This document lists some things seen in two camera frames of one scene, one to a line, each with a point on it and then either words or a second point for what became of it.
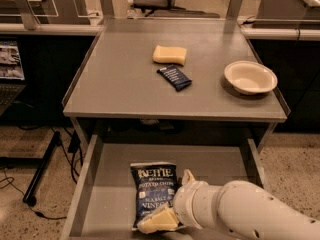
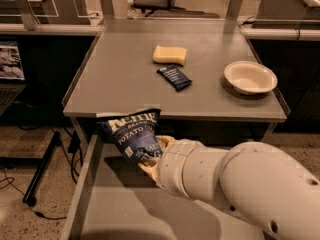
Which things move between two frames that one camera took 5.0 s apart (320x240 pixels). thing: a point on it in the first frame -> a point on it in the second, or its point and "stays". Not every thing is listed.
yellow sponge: x=169 y=55 stays
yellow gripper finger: x=187 y=177 -> x=165 y=140
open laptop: x=12 y=79 stays
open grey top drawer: x=102 y=208 stays
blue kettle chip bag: x=154 y=187 -> x=133 y=135
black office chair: x=160 y=0 stays
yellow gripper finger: x=160 y=221 -> x=151 y=166
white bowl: x=250 y=78 stays
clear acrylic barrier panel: x=37 y=0 stays
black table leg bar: x=30 y=197 stays
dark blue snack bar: x=175 y=77 stays
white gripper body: x=184 y=199 -> x=174 y=165
